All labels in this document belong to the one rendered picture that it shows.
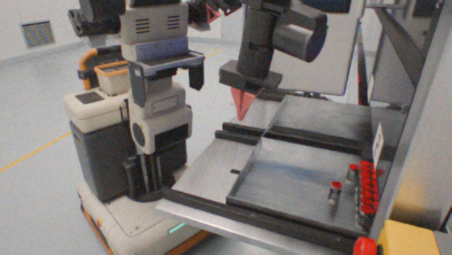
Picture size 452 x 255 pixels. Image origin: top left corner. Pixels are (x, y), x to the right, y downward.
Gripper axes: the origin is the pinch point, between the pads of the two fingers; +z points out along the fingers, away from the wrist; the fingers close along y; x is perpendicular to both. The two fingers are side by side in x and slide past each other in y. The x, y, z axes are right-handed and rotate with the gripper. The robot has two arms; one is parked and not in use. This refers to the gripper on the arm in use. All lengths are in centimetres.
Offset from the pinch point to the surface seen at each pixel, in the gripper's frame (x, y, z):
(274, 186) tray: 4.7, 10.0, 16.9
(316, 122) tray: 41.7, 15.6, 16.0
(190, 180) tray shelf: -0.1, -8.2, 20.6
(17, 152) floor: 77, -196, 145
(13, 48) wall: 275, -469, 174
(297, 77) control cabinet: 89, 2, 19
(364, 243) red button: -18.5, 22.9, 1.0
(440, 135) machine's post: -12.7, 25.6, -13.1
